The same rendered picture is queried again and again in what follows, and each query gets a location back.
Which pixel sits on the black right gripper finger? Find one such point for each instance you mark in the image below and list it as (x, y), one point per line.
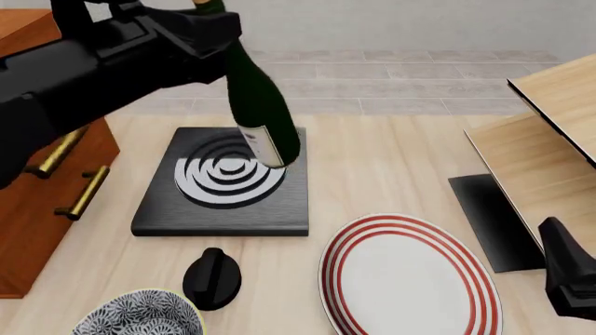
(565, 251)

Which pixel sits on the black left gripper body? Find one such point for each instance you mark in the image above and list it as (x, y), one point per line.
(116, 31)

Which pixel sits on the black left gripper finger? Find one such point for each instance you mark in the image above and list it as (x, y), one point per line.
(209, 29)

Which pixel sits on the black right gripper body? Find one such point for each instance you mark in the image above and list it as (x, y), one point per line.
(575, 301)

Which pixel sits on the dark green wine bottle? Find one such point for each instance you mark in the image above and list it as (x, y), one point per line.
(258, 101)

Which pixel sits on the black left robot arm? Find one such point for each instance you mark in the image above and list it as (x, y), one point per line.
(70, 90)

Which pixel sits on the wooden cabinet drawer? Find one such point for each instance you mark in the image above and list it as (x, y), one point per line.
(42, 223)
(100, 146)

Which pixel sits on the wooden cabinet with drawers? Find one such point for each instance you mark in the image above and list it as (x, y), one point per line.
(28, 230)

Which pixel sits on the pale wood rack black base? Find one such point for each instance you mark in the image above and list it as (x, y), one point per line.
(535, 150)

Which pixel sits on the white plate with red rings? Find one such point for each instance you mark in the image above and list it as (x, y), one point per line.
(400, 279)

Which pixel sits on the flat black stove plate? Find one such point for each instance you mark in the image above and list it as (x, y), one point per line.
(158, 209)

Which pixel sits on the round black stove knob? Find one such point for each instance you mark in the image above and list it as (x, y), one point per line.
(212, 279)

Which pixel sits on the black white patterned bowl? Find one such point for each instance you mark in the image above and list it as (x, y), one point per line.
(135, 314)

